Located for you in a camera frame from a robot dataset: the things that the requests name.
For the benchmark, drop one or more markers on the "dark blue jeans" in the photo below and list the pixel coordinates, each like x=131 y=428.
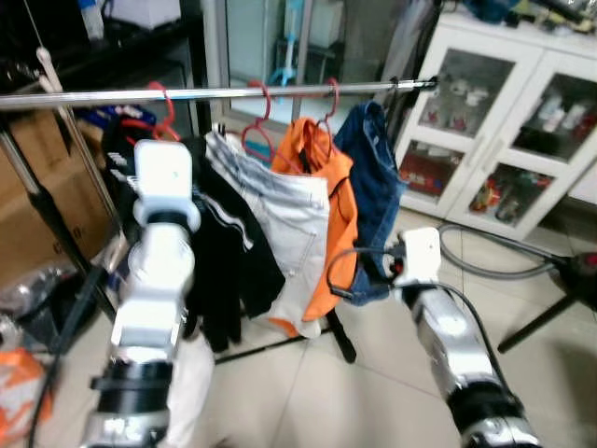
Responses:
x=373 y=177

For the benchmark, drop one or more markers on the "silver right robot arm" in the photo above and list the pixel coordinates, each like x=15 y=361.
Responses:
x=457 y=345

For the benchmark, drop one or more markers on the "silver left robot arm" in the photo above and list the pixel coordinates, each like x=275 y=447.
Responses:
x=149 y=308

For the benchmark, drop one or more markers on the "red plastic hanger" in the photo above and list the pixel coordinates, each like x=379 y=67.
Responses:
x=332 y=103
x=166 y=112
x=264 y=112

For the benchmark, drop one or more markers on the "orange polo shirt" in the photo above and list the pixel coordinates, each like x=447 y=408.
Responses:
x=340 y=215

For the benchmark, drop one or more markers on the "whitish grey jeans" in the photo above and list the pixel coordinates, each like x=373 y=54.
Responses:
x=289 y=215

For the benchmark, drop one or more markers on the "white glass door cabinet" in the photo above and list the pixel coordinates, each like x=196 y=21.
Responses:
x=504 y=140

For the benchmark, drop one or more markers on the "black hanging garment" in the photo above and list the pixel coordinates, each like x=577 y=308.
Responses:
x=224 y=271

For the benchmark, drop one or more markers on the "silver and black clothes rack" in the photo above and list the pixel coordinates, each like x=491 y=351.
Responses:
x=280 y=91

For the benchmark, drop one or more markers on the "white plastic bag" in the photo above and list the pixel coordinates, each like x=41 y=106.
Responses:
x=191 y=392

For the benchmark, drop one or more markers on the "brown cardboard box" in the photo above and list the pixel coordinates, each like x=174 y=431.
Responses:
x=37 y=196

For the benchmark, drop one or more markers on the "orange and white bag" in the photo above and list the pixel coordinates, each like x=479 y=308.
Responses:
x=19 y=392

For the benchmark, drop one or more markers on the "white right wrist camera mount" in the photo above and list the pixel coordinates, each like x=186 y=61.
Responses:
x=422 y=254

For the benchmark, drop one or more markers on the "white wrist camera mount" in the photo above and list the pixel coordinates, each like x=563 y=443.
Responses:
x=166 y=177
x=422 y=254

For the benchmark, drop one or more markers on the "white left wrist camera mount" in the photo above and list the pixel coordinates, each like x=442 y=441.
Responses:
x=166 y=177

